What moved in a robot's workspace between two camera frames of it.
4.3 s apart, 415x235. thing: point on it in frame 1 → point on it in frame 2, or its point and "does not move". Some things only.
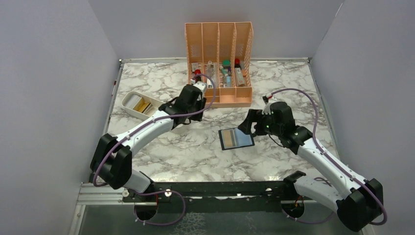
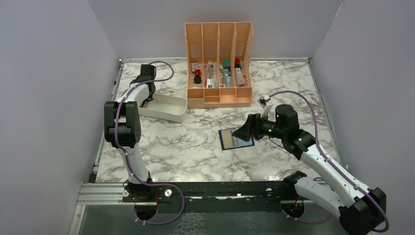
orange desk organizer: x=220 y=55 does not move
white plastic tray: x=139 y=104 → x=171 y=107
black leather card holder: x=235 y=138 does not move
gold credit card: x=229 y=138 does not move
